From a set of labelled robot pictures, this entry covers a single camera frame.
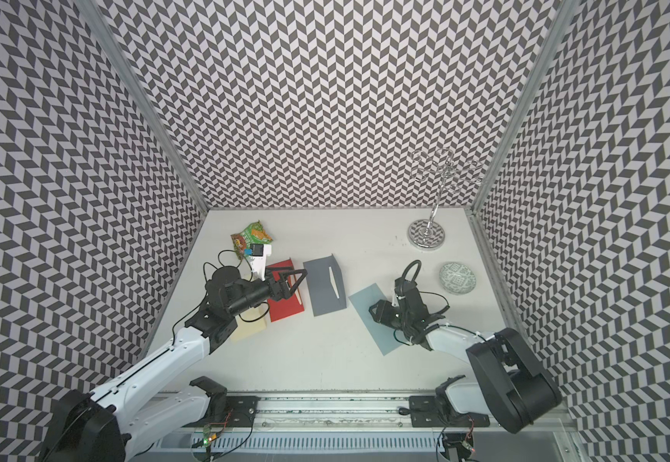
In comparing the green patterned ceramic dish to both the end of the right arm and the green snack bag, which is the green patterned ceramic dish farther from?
the green snack bag

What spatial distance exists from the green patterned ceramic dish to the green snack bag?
64cm

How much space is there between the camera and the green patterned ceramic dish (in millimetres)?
953

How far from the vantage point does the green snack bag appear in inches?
41.9
